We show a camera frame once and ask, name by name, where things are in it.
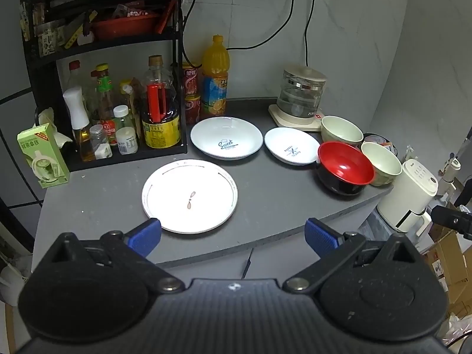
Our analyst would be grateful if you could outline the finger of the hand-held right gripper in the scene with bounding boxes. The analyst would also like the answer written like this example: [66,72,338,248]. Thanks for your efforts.
[431,206,472,239]

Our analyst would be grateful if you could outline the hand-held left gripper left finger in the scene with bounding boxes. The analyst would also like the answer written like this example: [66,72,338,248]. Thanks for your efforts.
[48,218,185,294]

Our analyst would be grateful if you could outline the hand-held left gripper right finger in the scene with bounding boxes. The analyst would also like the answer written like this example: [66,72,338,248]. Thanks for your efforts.
[283,217,421,293]

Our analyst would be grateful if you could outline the white patterned plate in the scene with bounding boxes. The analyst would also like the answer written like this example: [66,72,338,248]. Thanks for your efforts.
[142,159,239,235]

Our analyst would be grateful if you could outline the large white deep plate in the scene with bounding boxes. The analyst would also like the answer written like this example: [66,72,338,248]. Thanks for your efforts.
[190,117,264,161]

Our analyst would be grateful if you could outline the cardboard box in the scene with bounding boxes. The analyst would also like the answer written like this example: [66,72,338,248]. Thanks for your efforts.
[424,225,472,318]

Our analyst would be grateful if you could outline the white countertop appliance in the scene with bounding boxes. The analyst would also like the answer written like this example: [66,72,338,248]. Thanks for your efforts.
[376,159,439,233]

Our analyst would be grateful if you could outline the red and black bowl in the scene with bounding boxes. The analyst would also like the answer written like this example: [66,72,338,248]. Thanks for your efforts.
[315,141,376,196]

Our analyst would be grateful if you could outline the cream ceramic bowl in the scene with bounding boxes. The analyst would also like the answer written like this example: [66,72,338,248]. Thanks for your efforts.
[320,115,364,147]
[360,142,403,187]

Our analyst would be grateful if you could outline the small white deep plate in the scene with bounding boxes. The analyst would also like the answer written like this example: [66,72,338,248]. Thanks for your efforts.
[264,127,321,166]

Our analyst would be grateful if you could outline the small white labelled bottle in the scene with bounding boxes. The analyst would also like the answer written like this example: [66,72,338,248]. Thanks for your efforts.
[116,127,139,155]

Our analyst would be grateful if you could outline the small clear jar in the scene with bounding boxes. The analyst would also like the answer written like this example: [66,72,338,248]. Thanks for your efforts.
[89,124,113,160]

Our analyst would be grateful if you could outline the black round container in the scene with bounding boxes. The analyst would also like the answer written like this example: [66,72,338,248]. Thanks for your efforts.
[363,133,399,156]

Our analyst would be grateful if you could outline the cream kettle base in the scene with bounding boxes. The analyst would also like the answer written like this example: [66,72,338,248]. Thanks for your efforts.
[268,104,330,132]

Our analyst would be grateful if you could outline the clear bottle white cap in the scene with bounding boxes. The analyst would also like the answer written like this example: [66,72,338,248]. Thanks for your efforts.
[113,105,134,130]

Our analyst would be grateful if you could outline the green paper carton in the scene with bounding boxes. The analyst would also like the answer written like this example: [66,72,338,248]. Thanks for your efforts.
[17,123,71,189]

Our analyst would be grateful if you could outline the red drink can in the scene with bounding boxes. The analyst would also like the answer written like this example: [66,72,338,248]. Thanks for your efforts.
[184,94,202,125]

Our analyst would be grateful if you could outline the glass electric kettle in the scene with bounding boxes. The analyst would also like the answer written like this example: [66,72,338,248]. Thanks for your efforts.
[276,64,328,119]

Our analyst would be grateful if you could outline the green-cap sauce bottle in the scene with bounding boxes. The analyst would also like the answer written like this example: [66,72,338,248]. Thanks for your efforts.
[95,63,118,133]

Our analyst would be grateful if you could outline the crumpled pale cloth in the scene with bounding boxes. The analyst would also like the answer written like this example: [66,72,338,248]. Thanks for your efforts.
[35,107,73,148]

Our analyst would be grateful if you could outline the red cans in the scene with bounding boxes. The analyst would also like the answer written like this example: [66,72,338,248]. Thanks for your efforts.
[182,62,200,96]

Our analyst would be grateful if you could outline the orange juice bottle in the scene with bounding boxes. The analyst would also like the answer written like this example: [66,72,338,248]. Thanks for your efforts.
[201,35,230,119]

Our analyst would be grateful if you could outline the red-cap clear bottle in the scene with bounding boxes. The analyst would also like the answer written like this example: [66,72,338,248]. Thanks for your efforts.
[66,60,87,91]

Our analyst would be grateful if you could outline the black metal shelf rack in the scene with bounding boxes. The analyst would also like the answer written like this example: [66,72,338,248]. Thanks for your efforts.
[20,0,189,172]

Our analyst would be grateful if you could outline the red plastic basket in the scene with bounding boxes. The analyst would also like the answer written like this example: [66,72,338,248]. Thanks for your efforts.
[90,10,160,40]

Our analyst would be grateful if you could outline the soy sauce bottle red handle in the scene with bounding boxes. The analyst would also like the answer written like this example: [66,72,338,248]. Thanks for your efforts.
[139,55,182,150]

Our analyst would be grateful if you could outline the black power cable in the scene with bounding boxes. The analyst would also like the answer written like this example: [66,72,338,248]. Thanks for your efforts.
[226,0,300,50]
[304,0,321,66]

